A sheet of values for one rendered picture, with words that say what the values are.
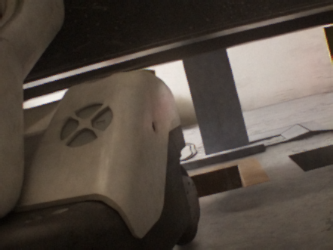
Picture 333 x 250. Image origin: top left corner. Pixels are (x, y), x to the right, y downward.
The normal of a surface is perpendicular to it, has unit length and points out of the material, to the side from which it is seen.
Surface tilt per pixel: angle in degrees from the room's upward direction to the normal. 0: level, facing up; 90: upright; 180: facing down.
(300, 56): 90
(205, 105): 90
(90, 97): 39
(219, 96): 90
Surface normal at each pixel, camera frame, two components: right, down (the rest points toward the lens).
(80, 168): -0.36, -0.67
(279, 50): -0.09, 0.11
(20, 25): 0.82, -0.40
